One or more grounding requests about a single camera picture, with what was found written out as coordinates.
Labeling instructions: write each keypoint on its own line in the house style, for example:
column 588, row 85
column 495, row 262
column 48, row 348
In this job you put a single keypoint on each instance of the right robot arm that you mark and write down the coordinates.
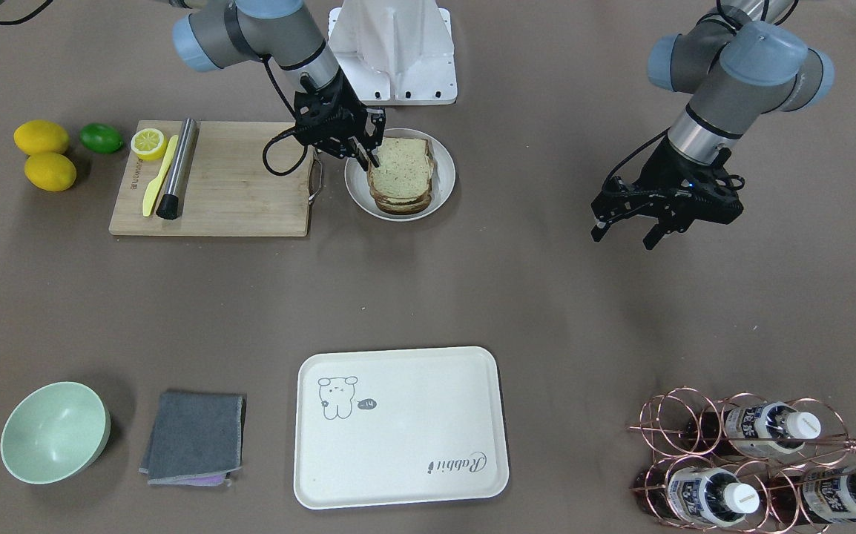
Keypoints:
column 216, row 34

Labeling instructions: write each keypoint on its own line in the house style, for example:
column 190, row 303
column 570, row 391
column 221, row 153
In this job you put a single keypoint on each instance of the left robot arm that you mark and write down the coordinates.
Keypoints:
column 737, row 64

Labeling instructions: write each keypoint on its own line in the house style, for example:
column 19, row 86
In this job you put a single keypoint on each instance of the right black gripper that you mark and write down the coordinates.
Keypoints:
column 322, row 106

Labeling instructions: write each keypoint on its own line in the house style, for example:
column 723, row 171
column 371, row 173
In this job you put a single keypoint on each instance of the copper wire bottle rack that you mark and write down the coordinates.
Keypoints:
column 664, row 417

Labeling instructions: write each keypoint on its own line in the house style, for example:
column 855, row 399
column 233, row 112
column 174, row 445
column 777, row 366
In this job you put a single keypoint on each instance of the yellow lemon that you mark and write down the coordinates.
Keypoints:
column 50, row 172
column 41, row 136

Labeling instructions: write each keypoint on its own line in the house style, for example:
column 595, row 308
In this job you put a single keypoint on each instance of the white round plate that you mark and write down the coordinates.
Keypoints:
column 443, row 179

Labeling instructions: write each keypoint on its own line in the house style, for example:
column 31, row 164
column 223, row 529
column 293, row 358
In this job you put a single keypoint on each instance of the green lime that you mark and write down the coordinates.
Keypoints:
column 101, row 138

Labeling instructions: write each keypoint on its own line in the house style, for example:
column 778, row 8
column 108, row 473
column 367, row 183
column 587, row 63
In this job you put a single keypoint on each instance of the lemon half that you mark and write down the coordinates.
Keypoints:
column 149, row 144

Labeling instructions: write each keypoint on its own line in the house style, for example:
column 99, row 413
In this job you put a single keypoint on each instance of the steel rolling pin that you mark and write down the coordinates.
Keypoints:
column 170, row 205

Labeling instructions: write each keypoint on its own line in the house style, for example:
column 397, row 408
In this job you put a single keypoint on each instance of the bread slice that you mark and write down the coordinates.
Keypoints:
column 402, row 205
column 406, row 167

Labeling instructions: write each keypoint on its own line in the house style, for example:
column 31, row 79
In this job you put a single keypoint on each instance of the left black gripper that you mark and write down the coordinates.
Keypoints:
column 659, row 176

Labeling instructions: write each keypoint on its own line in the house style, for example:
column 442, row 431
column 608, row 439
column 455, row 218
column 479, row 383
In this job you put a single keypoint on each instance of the yellow plastic knife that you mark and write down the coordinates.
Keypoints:
column 154, row 186

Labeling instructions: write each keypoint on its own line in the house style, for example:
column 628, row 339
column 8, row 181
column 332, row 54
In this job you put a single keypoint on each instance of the grey folded cloth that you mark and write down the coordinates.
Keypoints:
column 196, row 439

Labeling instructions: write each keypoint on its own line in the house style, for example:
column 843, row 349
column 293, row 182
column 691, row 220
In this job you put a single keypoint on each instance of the tea bottle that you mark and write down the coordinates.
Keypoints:
column 817, row 497
column 762, row 431
column 690, row 491

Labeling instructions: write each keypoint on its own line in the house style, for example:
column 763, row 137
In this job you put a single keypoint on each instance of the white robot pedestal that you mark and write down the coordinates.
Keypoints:
column 396, row 52

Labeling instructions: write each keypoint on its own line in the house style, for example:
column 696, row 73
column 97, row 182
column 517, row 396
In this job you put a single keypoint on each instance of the mint green bowl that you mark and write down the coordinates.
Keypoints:
column 55, row 433

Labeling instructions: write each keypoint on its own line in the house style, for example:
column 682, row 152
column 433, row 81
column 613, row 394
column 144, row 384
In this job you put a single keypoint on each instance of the cream rabbit tray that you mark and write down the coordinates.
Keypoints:
column 399, row 426

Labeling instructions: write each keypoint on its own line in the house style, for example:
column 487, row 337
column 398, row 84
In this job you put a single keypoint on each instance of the wooden cutting board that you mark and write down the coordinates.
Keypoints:
column 228, row 192

